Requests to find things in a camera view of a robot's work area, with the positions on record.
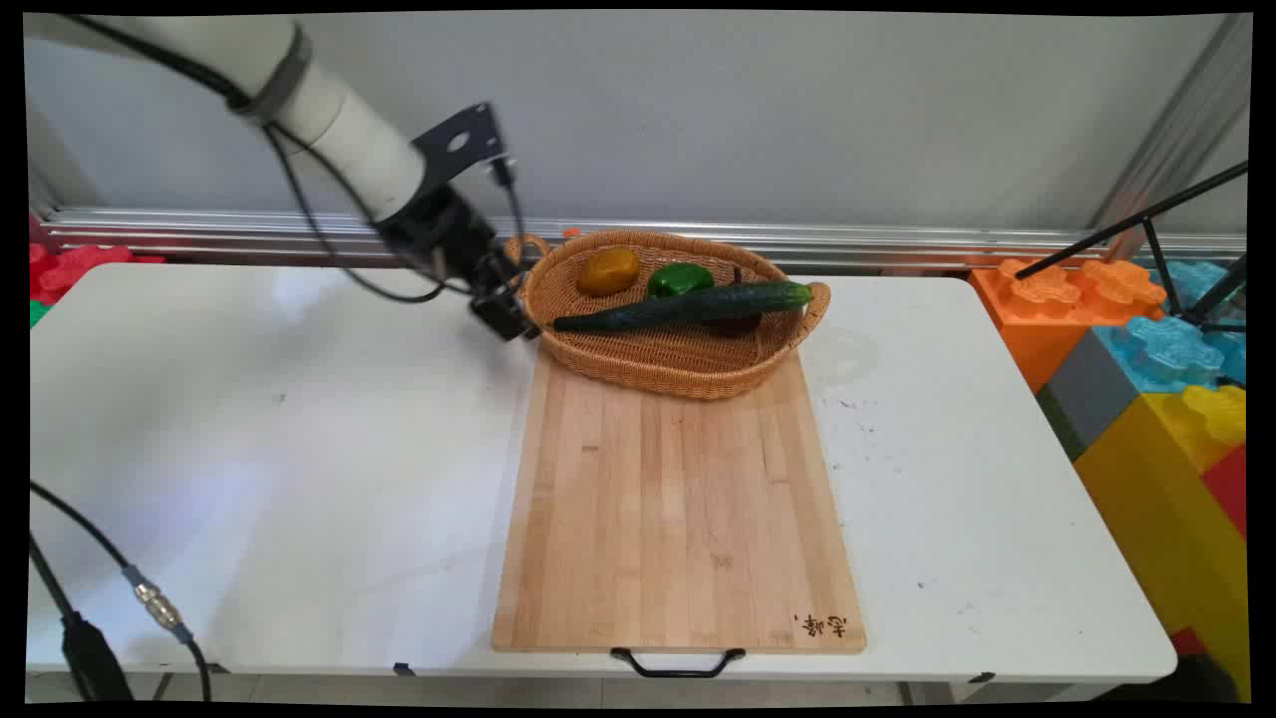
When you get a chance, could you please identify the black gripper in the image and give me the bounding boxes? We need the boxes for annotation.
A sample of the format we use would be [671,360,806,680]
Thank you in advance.
[376,184,541,343]

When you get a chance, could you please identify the yellow-brown potato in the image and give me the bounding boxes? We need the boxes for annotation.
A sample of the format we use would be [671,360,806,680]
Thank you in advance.
[575,245,641,298]

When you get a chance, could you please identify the woven wicker basket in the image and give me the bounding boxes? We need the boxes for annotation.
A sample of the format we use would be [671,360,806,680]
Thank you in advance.
[503,228,832,402]

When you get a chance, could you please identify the green bell pepper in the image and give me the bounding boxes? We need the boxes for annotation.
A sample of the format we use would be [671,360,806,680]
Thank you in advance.
[646,262,717,299]

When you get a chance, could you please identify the dark green cucumber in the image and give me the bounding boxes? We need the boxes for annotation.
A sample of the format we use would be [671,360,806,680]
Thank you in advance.
[552,280,814,333]

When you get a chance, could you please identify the dark purple vegetable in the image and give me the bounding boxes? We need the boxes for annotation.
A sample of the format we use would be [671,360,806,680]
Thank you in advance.
[701,267,765,338]

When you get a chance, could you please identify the wooden cutting board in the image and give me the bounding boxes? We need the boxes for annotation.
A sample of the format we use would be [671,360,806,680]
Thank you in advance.
[491,345,867,655]

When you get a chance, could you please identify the red giant building block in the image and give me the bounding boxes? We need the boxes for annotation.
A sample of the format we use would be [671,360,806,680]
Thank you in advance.
[28,242,166,308]

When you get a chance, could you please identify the orange giant building block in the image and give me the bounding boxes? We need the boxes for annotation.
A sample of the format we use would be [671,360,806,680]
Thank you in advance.
[969,257,1169,394]

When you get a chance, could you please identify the grey giant building block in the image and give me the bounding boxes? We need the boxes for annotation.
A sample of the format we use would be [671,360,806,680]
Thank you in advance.
[1035,327,1142,462]

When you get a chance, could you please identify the blue giant building block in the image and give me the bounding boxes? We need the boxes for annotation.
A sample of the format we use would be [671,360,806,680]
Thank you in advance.
[1093,259,1249,394]

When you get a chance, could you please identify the black tripod stand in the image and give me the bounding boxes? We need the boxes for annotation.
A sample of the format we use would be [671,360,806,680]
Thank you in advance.
[1014,160,1251,334]

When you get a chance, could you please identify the yellow giant building block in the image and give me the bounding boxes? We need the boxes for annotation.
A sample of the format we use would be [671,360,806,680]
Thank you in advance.
[1073,383,1251,699]

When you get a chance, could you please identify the red block beside yellow block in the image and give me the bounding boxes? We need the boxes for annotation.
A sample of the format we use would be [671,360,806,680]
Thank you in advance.
[1200,445,1249,539]

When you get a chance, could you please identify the aluminium frame rail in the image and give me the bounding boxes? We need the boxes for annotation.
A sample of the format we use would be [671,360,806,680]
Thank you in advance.
[40,206,1247,268]

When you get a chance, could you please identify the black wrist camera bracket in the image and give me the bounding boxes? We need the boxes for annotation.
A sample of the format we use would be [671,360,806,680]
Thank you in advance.
[412,102,505,184]

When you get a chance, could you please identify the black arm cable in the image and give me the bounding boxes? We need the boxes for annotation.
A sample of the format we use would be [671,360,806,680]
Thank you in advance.
[60,14,529,304]

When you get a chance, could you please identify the black metal board handle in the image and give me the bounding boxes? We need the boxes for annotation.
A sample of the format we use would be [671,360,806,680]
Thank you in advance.
[610,647,747,680]

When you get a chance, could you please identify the black cable with metal connector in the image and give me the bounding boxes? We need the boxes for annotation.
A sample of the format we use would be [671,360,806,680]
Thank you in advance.
[28,481,212,703]

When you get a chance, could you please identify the aluminium frame post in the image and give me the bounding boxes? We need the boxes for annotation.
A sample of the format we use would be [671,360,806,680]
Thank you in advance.
[1087,14,1253,262]

